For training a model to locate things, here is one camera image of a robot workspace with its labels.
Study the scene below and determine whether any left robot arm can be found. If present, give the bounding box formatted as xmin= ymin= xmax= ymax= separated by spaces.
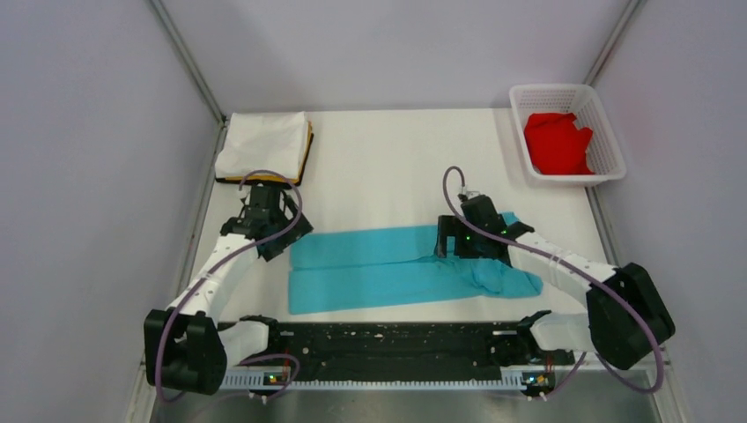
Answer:
xmin=144 ymin=185 xmax=313 ymax=397

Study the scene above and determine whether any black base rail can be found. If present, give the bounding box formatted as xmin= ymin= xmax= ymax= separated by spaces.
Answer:
xmin=256 ymin=322 xmax=575 ymax=386

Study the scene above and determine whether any teal t shirt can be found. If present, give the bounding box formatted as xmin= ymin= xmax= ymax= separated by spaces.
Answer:
xmin=288 ymin=225 xmax=544 ymax=315

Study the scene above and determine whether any folded white t shirt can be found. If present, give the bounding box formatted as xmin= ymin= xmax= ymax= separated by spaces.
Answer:
xmin=215 ymin=112 xmax=312 ymax=182

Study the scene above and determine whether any white slotted cable duct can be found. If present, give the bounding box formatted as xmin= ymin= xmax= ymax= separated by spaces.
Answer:
xmin=219 ymin=367 xmax=554 ymax=391

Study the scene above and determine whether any red t shirt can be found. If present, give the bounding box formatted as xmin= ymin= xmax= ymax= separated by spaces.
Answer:
xmin=523 ymin=113 xmax=594 ymax=175

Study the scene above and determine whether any white plastic basket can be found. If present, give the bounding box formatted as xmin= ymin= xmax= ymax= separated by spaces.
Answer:
xmin=509 ymin=84 xmax=626 ymax=187

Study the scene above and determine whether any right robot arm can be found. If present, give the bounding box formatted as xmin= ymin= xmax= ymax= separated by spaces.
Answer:
xmin=434 ymin=195 xmax=676 ymax=370

